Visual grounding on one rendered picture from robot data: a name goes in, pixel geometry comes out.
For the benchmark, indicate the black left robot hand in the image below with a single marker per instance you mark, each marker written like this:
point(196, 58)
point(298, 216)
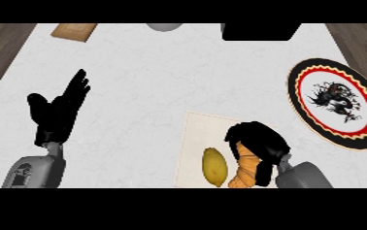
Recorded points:
point(56, 111)

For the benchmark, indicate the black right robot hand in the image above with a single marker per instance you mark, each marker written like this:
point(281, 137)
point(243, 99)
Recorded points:
point(262, 141)

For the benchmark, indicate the orange-brown croissant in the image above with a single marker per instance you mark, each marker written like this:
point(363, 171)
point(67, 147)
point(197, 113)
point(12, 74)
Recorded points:
point(244, 170)

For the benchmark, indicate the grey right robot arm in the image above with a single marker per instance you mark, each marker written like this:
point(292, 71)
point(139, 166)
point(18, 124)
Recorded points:
point(301, 174)

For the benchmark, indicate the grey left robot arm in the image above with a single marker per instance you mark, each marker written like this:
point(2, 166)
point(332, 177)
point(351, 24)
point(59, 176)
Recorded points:
point(34, 170)

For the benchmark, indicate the cream placemat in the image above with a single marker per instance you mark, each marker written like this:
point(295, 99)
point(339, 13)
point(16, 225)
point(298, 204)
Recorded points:
point(200, 143)

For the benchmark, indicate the white plate with dragon print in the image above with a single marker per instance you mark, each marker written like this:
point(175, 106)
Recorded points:
point(335, 103)

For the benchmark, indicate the yellow mango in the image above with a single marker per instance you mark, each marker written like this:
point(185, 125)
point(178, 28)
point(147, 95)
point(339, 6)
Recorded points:
point(215, 167)

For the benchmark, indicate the tan wooden board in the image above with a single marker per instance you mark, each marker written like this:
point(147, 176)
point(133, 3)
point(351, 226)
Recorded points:
point(73, 31)

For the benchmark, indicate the black appliance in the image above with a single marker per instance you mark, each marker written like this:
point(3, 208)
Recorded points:
point(261, 31)

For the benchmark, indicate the grey round bowl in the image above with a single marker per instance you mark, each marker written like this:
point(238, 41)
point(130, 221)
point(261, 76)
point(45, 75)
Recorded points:
point(164, 26)

